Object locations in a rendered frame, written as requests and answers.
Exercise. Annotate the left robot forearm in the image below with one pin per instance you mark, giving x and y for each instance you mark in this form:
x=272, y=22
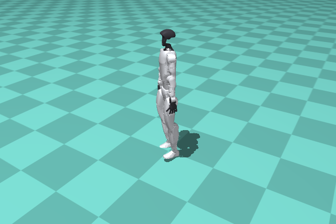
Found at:
x=172, y=87

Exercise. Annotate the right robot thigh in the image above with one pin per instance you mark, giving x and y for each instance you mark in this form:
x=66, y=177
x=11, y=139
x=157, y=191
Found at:
x=160, y=104

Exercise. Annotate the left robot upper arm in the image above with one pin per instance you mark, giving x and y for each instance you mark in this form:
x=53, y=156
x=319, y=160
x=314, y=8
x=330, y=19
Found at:
x=171, y=60

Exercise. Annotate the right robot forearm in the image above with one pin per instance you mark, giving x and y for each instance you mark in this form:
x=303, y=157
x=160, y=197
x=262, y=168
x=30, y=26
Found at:
x=160, y=82

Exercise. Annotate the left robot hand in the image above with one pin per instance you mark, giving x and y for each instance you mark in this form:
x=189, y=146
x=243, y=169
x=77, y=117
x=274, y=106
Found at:
x=172, y=107

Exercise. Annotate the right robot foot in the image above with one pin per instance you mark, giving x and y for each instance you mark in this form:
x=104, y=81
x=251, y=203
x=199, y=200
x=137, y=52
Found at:
x=165, y=145

